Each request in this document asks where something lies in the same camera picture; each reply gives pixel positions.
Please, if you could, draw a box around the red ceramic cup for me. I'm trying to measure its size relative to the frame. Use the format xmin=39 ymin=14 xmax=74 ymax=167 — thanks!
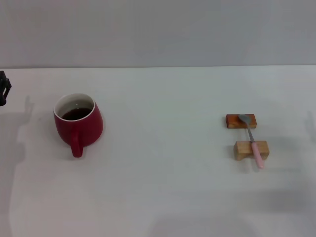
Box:
xmin=53 ymin=92 xmax=104 ymax=158

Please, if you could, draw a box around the light wooden block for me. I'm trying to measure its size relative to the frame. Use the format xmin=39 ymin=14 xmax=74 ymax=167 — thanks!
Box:
xmin=234 ymin=140 xmax=270 ymax=161

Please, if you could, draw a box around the pink handled metal spoon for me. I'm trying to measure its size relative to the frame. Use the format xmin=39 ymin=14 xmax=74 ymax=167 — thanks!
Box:
xmin=237 ymin=114 xmax=265 ymax=169

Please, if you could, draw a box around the dark brown coffee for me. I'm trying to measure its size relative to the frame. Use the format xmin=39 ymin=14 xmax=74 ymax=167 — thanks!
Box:
xmin=61 ymin=108 xmax=92 ymax=121

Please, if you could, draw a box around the dark brown wooden block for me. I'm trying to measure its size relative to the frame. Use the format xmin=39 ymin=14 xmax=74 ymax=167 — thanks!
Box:
xmin=225 ymin=114 xmax=258 ymax=129

